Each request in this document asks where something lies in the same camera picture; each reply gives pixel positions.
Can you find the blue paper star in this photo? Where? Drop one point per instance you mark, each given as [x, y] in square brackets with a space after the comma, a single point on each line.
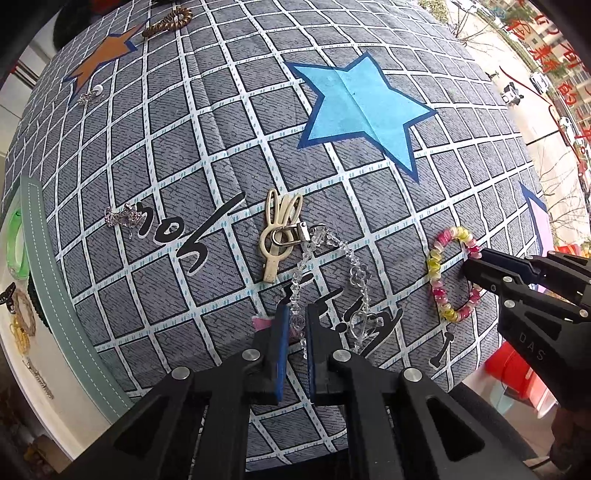
[360, 110]

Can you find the beige hair clip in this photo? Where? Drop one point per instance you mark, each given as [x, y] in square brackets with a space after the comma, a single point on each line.
[272, 249]

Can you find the red plastic basin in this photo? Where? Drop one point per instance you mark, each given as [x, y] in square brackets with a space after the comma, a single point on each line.
[512, 369]

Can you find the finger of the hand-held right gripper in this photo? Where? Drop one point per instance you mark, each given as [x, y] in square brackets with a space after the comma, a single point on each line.
[508, 262]
[485, 274]

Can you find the silver beaded hair clip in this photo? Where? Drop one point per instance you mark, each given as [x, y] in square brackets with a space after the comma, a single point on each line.
[39, 378]

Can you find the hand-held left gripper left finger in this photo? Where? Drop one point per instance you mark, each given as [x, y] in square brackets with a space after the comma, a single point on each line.
[281, 360]

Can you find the pink paper star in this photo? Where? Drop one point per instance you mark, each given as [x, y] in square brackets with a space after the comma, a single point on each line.
[540, 221]

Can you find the black rhinestone hair clip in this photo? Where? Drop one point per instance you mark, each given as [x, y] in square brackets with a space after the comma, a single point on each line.
[34, 300]

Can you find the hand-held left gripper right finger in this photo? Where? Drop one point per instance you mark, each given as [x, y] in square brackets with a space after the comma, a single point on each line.
[315, 360]

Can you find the orange paper star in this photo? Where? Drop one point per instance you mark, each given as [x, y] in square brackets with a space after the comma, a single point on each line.
[99, 57]

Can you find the white jewelry box green rim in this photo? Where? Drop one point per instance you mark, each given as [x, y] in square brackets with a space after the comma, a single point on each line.
[69, 323]

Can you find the small silver earring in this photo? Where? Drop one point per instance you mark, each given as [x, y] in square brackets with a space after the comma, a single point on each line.
[90, 95]

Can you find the small black claw clip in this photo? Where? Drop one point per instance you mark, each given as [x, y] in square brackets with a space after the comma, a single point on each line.
[7, 297]

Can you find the grey checked tablecloth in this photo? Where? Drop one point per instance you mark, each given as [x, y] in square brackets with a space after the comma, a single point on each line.
[184, 138]

